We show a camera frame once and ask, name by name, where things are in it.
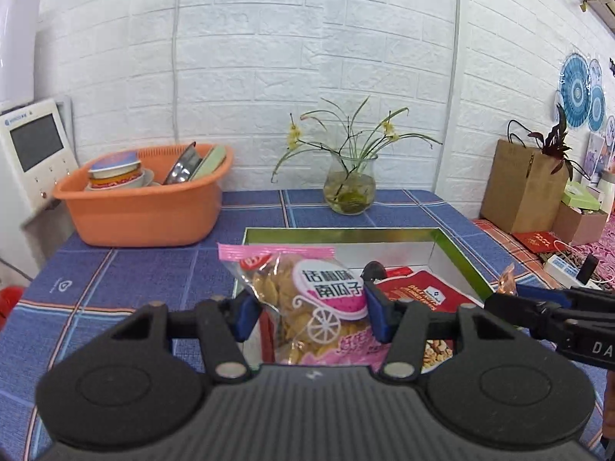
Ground yellow flowered plant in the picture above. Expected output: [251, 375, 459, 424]
[271, 96, 443, 202]

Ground glass vase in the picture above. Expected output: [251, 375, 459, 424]
[324, 151, 378, 216]

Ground white power strip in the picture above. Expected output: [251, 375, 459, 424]
[545, 254, 592, 285]

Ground red nut snack bag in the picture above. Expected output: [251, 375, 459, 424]
[375, 269, 484, 374]

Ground stacked bowls in basin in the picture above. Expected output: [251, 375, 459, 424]
[87, 151, 144, 190]

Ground small green box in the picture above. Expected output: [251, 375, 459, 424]
[562, 182, 606, 212]

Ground green cardboard box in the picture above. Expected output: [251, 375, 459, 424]
[233, 227, 495, 366]

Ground red object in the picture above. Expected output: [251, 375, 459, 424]
[0, 285, 27, 332]

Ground small cardboard box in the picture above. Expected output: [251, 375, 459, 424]
[552, 202, 608, 247]

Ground orange plastic basin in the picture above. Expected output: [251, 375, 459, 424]
[53, 144, 234, 248]

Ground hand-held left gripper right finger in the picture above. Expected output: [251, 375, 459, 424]
[362, 279, 522, 380]

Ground blue checked tablecloth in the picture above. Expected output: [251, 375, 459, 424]
[0, 189, 615, 461]

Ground white water purifier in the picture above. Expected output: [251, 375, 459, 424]
[0, 0, 42, 106]

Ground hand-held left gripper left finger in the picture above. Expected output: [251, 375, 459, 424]
[118, 291, 264, 380]

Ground round metal plate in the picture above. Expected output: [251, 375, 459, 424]
[162, 141, 203, 186]

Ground brown paper bag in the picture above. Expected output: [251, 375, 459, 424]
[480, 139, 570, 234]

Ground large blue wall plate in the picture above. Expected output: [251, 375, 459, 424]
[560, 54, 592, 128]

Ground red plaid cloth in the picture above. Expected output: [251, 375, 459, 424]
[473, 218, 615, 294]

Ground green cutting board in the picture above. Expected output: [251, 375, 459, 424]
[189, 146, 226, 183]

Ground white wall cable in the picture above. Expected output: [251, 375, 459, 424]
[431, 0, 463, 193]
[169, 0, 188, 147]

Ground photo card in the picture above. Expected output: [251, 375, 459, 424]
[586, 134, 607, 183]

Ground white appliance with screen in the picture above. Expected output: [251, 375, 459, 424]
[0, 97, 80, 282]

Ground small orange snack packet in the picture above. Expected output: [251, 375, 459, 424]
[497, 264, 520, 296]

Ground black phone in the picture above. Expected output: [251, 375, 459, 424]
[577, 254, 600, 285]

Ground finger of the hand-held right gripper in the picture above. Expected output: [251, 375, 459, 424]
[483, 292, 553, 342]
[515, 283, 575, 309]

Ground pink floral cloth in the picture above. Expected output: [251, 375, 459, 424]
[574, 221, 615, 279]

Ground red booklet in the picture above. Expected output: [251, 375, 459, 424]
[512, 231, 565, 255]

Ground purple leafed plant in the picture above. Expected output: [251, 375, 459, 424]
[507, 103, 592, 181]

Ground pink seed snack packet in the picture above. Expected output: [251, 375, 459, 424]
[217, 242, 399, 368]

